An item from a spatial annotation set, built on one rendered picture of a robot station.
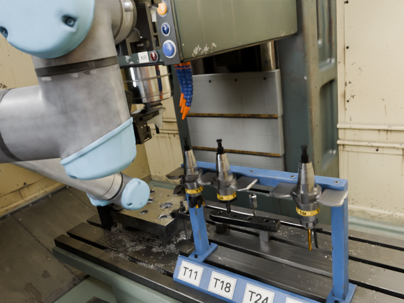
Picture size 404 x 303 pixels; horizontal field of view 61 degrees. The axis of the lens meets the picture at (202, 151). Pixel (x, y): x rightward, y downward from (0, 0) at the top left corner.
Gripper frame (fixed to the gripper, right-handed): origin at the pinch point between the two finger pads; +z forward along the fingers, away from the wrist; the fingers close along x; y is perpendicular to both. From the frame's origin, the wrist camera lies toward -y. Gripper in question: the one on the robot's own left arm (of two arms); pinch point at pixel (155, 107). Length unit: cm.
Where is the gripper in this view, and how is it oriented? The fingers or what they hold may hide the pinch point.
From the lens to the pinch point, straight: 113.9
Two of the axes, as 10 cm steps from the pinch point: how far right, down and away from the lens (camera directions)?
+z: 5.1, -4.0, 7.6
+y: 1.8, 9.1, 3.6
